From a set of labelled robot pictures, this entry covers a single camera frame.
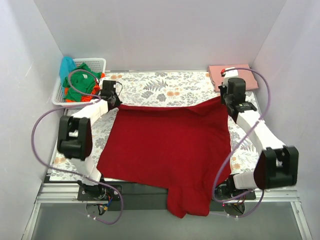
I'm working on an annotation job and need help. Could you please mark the orange t shirt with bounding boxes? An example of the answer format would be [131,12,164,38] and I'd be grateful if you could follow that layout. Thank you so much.
[62,72,106,103]

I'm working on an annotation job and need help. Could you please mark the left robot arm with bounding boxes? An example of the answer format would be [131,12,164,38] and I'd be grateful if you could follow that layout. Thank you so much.
[57,80,121,200]

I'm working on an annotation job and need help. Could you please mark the dark red t shirt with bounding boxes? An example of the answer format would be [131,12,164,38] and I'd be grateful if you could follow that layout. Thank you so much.
[97,97,231,218]

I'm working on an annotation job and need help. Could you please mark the floral patterned table mat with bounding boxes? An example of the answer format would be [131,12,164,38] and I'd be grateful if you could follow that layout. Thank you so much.
[49,71,259,182]

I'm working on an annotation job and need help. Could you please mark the white plastic laundry basket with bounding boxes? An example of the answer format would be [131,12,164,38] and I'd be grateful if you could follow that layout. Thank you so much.
[51,57,106,107]

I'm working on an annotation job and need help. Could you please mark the teal t shirt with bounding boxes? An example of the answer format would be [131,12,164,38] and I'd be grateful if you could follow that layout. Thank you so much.
[59,56,77,80]

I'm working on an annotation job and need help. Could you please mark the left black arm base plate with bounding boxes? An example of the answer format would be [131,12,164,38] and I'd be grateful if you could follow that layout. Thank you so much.
[77,184,120,201]

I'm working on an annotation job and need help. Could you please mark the folded pink t shirt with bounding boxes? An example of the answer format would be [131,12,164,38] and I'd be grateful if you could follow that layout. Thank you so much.
[208,64,259,93]

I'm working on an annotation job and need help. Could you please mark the green t shirt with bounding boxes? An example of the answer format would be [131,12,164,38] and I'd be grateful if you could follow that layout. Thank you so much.
[62,62,102,103]

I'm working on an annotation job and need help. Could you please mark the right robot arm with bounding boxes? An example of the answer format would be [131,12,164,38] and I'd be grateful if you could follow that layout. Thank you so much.
[218,77,299,199]

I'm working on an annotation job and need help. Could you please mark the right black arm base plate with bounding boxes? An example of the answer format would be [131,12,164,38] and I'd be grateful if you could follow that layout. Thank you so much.
[214,182,256,200]

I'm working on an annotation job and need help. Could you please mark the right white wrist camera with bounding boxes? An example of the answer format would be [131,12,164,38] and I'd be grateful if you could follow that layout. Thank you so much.
[220,67,239,87]

